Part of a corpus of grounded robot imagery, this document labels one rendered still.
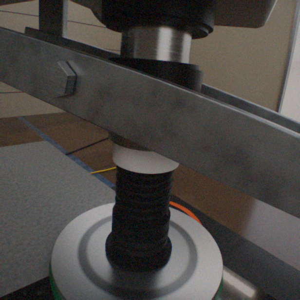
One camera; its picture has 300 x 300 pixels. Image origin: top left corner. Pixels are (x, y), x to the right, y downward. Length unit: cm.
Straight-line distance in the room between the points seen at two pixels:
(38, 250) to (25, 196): 15
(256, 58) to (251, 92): 72
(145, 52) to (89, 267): 23
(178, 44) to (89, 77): 8
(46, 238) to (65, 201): 10
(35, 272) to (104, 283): 10
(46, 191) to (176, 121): 37
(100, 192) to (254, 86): 493
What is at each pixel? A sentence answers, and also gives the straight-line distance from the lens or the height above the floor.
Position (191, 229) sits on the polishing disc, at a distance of 34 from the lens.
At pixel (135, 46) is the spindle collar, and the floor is 108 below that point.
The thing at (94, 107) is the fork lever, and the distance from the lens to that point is 18.
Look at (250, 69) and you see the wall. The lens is 530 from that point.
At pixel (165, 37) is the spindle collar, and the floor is 109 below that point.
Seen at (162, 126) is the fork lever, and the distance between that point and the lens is 16.
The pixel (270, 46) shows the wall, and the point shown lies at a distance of 523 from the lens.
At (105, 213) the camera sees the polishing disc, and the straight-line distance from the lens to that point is 36.
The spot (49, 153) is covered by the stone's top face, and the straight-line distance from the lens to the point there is 67.
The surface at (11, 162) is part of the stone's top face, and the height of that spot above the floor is 82.
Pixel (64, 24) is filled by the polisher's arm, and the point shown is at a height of 112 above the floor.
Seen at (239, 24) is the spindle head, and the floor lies 112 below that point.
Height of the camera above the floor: 106
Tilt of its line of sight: 20 degrees down
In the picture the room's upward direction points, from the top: 5 degrees clockwise
